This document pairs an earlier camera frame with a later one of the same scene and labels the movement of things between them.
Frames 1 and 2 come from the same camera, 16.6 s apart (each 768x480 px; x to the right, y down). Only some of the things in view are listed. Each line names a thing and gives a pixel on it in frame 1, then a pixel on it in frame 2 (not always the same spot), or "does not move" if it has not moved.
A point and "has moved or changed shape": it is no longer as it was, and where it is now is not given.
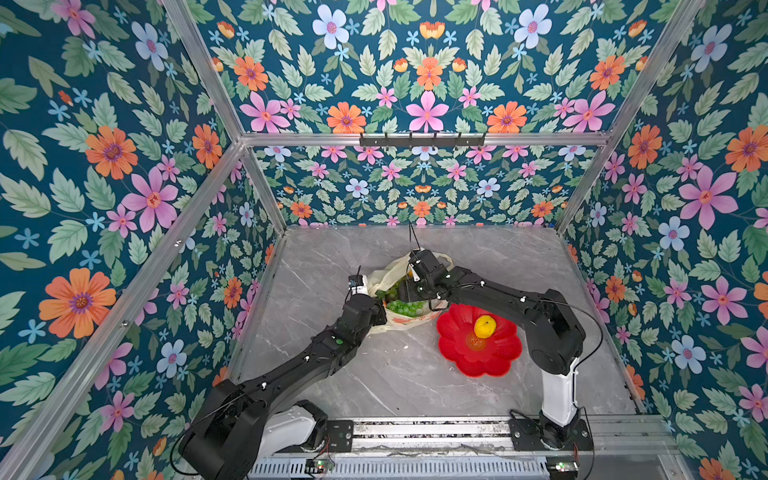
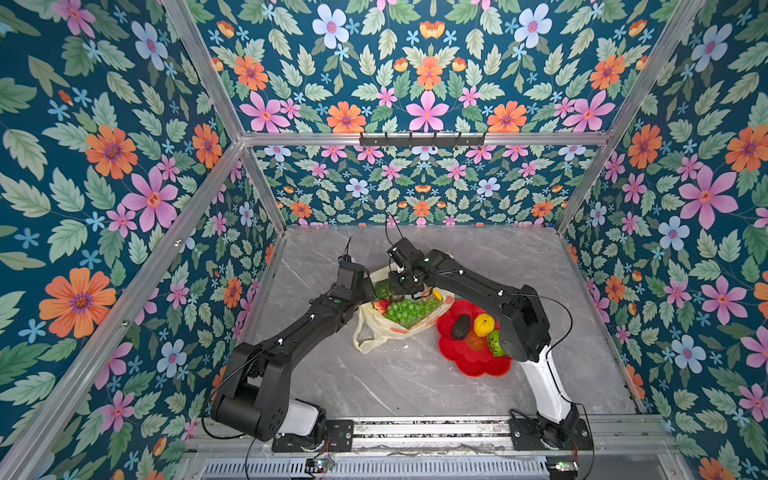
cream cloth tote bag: [389, 273] has moved or changed shape
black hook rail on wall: [422, 141] does not move
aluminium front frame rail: [494, 435] does not move
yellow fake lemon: [485, 326] does not move
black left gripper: [381, 317] → [365, 282]
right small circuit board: [565, 469] does not move
